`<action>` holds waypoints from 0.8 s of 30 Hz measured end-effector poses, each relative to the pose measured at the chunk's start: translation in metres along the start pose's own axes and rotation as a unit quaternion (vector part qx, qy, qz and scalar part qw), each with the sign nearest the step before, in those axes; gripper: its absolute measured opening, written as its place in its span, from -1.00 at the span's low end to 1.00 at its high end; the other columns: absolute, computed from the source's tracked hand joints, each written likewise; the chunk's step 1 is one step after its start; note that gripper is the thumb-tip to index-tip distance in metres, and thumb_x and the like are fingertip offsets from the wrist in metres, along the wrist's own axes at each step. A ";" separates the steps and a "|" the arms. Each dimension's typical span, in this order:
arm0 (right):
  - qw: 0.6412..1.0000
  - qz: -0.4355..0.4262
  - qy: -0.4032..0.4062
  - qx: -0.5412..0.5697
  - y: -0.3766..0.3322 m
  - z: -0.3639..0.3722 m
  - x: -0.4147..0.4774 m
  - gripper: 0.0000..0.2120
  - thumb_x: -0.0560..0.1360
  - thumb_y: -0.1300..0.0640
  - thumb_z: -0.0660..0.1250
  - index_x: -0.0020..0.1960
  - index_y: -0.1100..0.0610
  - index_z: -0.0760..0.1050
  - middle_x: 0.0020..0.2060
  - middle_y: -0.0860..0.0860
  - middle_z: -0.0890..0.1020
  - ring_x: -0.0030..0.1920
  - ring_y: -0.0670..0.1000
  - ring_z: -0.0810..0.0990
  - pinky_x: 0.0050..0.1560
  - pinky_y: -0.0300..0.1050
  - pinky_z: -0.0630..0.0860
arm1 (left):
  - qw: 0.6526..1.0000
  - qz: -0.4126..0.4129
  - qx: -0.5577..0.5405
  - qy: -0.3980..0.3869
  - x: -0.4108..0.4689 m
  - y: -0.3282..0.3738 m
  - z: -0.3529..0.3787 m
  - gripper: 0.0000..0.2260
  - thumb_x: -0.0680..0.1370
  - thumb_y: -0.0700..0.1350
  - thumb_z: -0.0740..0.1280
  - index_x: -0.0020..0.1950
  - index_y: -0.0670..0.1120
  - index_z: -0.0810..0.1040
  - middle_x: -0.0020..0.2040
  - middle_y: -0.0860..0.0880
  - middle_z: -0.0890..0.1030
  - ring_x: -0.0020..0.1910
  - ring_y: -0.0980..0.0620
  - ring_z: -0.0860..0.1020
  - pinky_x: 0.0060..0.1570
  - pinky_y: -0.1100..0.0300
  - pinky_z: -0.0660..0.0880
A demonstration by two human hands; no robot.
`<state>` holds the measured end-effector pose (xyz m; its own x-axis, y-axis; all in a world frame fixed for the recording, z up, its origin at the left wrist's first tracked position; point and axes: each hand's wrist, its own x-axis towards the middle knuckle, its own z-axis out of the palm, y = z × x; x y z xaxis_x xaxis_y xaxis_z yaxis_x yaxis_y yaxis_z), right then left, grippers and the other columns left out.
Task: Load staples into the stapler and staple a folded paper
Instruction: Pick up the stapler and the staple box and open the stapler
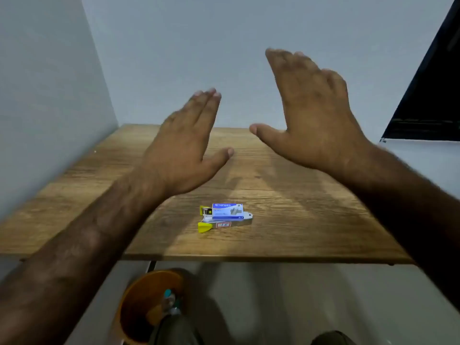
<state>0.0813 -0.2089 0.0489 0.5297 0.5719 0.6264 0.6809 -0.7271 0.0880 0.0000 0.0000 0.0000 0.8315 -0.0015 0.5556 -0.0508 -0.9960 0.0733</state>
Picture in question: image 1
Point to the orange waste bin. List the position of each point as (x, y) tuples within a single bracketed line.
[(143, 301)]

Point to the blue staples box sleeve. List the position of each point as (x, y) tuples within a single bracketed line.
[(226, 211)]

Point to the black window frame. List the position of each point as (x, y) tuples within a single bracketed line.
[(431, 96)]

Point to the person's right forearm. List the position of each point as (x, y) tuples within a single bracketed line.
[(406, 201)]

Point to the person's left hand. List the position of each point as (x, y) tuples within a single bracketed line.
[(176, 154)]

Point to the person's left leg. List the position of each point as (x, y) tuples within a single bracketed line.
[(176, 332)]

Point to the person's right leg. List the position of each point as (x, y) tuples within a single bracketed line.
[(332, 338)]

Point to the person's leg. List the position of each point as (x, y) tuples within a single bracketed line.
[(176, 332), (332, 338)]

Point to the black table leg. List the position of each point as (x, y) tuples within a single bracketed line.
[(151, 266)]

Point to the yellow and silver stapler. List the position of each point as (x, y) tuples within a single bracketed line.
[(204, 228)]

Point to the person's right hand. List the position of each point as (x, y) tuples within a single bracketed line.
[(316, 122)]

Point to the person's left forearm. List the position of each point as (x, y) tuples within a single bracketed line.
[(79, 247)]

